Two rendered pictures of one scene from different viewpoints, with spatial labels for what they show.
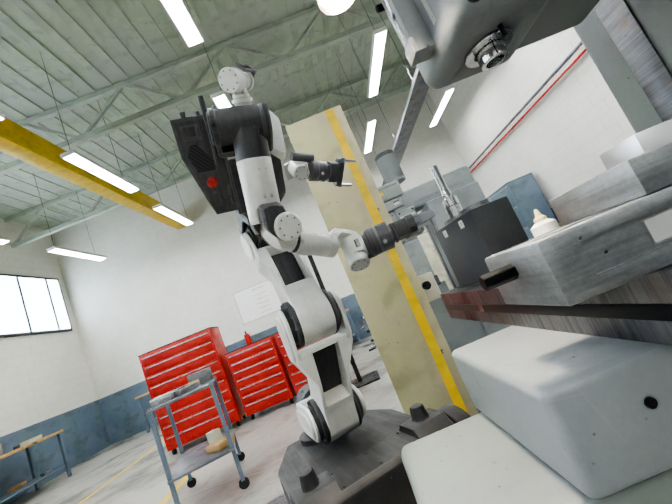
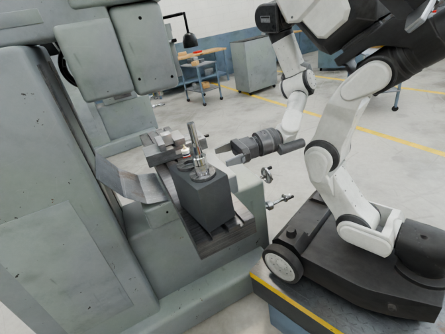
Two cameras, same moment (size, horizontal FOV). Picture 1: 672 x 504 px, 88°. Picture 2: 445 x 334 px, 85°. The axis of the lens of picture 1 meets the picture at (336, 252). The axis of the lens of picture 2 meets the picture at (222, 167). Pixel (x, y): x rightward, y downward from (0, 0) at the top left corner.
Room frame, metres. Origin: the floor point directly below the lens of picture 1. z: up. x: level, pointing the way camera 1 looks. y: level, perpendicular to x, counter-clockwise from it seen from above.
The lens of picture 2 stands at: (1.75, -0.54, 1.52)
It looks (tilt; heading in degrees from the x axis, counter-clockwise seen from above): 30 degrees down; 161
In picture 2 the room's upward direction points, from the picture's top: 11 degrees counter-clockwise
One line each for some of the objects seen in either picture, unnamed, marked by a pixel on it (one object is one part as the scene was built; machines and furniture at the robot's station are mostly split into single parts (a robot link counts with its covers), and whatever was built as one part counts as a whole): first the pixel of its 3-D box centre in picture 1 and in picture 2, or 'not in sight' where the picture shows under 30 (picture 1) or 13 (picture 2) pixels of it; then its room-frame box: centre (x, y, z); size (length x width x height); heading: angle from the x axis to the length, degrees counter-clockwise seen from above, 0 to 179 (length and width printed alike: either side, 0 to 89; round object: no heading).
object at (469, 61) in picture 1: (487, 48); not in sight; (0.58, -0.39, 1.31); 0.09 x 0.09 x 0.01
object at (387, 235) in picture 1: (395, 232); (252, 146); (1.07, -0.19, 1.13); 0.13 x 0.12 x 0.10; 177
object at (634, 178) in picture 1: (611, 189); (177, 138); (0.43, -0.34, 0.99); 0.15 x 0.06 x 0.04; 179
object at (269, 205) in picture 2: not in sight; (279, 200); (0.70, 0.15, 0.48); 0.22 x 0.06 x 0.06; 92
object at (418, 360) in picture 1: (376, 265); not in sight; (2.32, -0.22, 1.15); 0.52 x 0.40 x 2.30; 92
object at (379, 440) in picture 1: (343, 438); (359, 236); (1.22, 0.21, 0.59); 0.64 x 0.52 x 0.33; 23
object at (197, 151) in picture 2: (440, 182); (195, 140); (1.06, -0.38, 1.22); 0.03 x 0.03 x 0.11
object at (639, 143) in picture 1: (647, 158); (166, 138); (0.42, -0.39, 1.01); 0.06 x 0.05 x 0.06; 179
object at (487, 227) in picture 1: (480, 242); (200, 189); (1.01, -0.39, 1.00); 0.22 x 0.12 x 0.20; 12
